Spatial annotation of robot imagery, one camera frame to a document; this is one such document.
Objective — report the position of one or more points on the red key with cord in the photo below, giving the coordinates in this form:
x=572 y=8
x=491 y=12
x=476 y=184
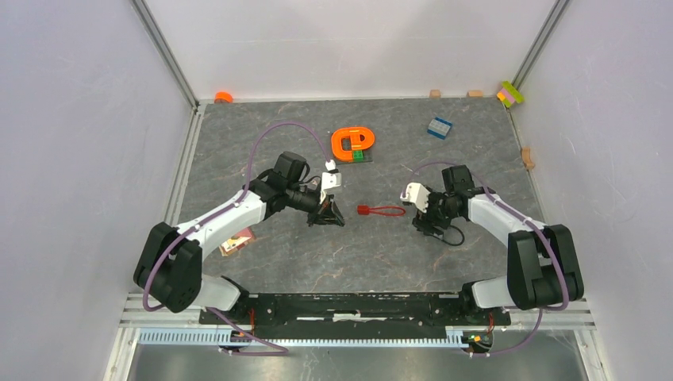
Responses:
x=386 y=211

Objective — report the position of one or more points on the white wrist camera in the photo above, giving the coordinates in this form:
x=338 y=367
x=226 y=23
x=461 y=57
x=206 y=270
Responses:
x=331 y=179
x=417 y=195

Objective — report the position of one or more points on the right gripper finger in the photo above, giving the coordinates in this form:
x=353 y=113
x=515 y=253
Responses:
x=433 y=231
x=419 y=222

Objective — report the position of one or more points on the curved wooden block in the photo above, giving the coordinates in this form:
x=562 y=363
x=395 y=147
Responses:
x=527 y=160

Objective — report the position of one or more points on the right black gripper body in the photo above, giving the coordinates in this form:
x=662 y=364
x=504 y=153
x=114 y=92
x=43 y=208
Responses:
x=439 y=209

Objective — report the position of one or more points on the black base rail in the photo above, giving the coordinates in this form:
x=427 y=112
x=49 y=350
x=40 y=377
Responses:
x=360 y=316

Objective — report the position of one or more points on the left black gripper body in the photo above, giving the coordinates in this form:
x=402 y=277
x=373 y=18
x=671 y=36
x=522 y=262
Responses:
x=309 y=201

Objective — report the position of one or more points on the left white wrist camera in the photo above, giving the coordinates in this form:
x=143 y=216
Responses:
x=331 y=179

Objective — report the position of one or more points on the orange round cap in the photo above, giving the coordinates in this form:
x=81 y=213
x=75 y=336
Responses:
x=223 y=97

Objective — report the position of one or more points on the black key with cord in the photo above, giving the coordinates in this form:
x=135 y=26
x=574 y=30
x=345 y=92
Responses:
x=453 y=236

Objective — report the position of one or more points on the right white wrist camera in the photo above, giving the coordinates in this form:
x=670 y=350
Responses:
x=417 y=195

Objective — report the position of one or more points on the blue toy brick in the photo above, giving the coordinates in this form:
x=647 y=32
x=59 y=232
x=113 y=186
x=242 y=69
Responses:
x=439 y=128

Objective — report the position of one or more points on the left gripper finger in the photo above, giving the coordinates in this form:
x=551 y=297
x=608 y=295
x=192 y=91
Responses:
x=333 y=214
x=318 y=218

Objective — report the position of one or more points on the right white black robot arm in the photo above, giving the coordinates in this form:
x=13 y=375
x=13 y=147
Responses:
x=542 y=269

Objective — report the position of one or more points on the dark flat base plate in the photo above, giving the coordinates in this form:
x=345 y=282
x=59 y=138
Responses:
x=365 y=159

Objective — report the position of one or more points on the red wooden box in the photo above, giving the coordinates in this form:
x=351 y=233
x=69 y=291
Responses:
x=237 y=242

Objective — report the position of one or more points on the multicolour toy brick stack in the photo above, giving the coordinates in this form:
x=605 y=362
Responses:
x=509 y=95

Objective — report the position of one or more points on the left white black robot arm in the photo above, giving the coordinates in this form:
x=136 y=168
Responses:
x=170 y=265

